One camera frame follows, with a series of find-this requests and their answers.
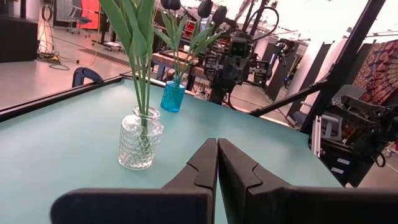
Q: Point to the office chair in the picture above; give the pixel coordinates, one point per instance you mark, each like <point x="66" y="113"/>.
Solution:
<point x="77" y="15"/>

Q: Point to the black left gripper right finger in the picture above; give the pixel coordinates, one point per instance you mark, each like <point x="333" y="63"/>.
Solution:
<point x="280" y="205"/>

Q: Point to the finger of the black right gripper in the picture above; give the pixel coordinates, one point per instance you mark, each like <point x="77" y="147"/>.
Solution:
<point x="229" y="70"/>
<point x="242" y="70"/>

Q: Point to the orange paisley tapestry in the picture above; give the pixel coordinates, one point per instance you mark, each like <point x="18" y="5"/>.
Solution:
<point x="382" y="71"/>

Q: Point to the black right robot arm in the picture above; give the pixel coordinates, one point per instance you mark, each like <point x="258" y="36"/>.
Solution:
<point x="284" y="46"/>

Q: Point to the red wall panel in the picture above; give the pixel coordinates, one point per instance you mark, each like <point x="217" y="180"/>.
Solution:
<point x="93" y="12"/>

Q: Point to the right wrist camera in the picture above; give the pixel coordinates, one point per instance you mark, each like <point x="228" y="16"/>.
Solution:
<point x="239" y="48"/>

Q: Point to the black artificial tulip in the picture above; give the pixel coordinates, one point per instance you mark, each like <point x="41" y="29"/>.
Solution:
<point x="219" y="15"/>
<point x="176" y="3"/>
<point x="164" y="3"/>
<point x="205" y="7"/>

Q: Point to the orange artificial tulip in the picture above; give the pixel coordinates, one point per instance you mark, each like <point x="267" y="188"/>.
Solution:
<point x="136" y="37"/>
<point x="118" y="21"/>
<point x="149" y="84"/>
<point x="146" y="18"/>

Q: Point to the black cabinet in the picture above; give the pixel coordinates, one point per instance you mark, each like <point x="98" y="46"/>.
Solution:
<point x="18" y="39"/>

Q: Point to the black rolling stand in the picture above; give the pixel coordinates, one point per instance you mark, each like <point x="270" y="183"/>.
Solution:
<point x="109" y="45"/>

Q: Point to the black divider panel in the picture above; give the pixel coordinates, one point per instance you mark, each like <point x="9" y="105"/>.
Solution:
<point x="325" y="59"/>

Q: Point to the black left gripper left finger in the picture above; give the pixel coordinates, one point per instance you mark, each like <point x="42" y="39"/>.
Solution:
<point x="174" y="205"/>

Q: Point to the blue textured glass vase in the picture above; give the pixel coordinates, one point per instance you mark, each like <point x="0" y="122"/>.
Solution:
<point x="172" y="98"/>

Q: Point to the clear dimpled glass vase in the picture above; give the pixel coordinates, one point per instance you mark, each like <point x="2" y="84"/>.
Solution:
<point x="136" y="149"/>

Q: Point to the black table edge rail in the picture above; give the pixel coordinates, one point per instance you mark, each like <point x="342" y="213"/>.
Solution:
<point x="46" y="101"/>

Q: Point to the aluminium extrusion bar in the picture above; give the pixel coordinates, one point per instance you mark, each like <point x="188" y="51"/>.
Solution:
<point x="316" y="137"/>

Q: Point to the black frame post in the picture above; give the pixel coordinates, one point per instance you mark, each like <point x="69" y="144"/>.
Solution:
<point x="351" y="49"/>

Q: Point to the wooden workbench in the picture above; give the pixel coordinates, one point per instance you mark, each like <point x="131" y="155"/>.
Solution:
<point x="164" y="59"/>

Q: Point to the black frame strut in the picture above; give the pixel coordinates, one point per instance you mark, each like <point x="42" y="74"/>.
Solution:
<point x="286" y="100"/>

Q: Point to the black equipment unit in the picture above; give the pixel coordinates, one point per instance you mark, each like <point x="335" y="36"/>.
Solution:
<point x="357" y="140"/>

